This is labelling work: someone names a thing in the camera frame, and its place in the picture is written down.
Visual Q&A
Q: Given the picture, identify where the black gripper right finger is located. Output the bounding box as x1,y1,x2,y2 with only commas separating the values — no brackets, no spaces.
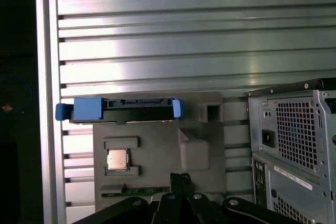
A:
183,173,295,224

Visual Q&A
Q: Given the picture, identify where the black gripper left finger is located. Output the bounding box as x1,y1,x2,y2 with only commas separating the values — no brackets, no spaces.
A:
70,173,184,224

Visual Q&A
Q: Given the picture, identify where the hard disk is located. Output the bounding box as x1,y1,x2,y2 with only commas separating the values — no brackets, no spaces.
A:
55,97,182,125

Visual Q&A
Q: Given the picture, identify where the green RAM stick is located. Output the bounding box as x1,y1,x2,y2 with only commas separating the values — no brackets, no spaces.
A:
101,186,171,198

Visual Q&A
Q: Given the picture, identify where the silver CPU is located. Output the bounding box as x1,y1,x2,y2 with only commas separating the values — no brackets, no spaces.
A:
106,149,131,171

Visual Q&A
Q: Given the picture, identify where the gray parts rack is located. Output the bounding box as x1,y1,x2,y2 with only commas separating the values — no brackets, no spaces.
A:
93,91,226,224

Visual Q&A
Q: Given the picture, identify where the black PC case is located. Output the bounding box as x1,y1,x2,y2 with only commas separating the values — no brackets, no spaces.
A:
245,78,336,224

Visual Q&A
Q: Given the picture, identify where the gray power supply unit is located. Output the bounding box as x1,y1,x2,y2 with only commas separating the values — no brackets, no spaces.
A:
258,100,320,175

